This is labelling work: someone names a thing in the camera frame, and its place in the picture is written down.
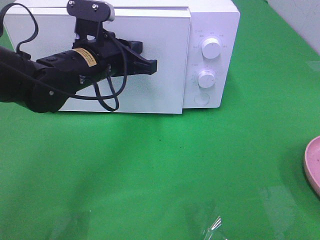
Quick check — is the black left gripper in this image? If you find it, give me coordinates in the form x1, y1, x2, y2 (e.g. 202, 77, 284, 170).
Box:
92, 29, 157, 77

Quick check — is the white round knob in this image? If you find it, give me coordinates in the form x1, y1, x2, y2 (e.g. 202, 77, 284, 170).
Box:
197, 70, 216, 89
201, 36, 222, 60

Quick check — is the round white door button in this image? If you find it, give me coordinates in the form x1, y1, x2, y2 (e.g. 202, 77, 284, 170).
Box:
194, 93, 210, 106

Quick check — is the white microwave door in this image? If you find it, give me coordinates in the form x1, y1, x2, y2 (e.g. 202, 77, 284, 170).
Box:
0, 0, 191, 114

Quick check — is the pink round plate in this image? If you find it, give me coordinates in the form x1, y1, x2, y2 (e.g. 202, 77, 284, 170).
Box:
303, 136, 320, 197

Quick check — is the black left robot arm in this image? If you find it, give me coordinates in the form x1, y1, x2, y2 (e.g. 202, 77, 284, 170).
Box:
0, 31, 157, 113

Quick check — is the white microwave oven body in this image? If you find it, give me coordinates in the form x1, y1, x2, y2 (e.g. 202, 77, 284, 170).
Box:
4, 0, 240, 114

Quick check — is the green table cover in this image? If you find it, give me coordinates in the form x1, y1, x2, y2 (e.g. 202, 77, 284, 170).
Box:
0, 0, 320, 240

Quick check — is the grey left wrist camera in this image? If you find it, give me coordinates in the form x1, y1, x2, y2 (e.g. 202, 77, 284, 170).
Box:
66, 0, 116, 22

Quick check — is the white wall panel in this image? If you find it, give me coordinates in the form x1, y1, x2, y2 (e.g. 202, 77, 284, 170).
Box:
267, 0, 320, 54

